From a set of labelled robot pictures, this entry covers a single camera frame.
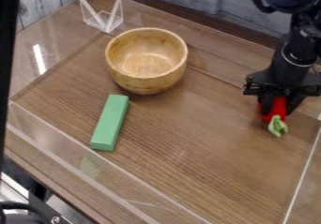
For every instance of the wooden bowl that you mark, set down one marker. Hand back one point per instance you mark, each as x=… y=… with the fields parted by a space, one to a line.
x=148 y=60

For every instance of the clear acrylic tray wall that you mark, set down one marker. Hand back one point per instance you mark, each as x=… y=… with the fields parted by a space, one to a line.
x=196 y=162

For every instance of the black equipment lower left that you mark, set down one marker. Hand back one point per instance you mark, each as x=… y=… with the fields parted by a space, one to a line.
x=28 y=211

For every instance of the red plush strawberry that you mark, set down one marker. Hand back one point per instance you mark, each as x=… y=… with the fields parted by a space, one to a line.
x=276 y=120

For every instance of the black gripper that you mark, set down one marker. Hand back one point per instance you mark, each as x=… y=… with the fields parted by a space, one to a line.
x=295 y=84

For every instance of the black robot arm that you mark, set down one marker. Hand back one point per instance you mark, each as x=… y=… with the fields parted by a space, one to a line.
x=299 y=50

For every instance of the green rectangular block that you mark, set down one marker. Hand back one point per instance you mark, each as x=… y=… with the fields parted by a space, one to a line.
x=107 y=129

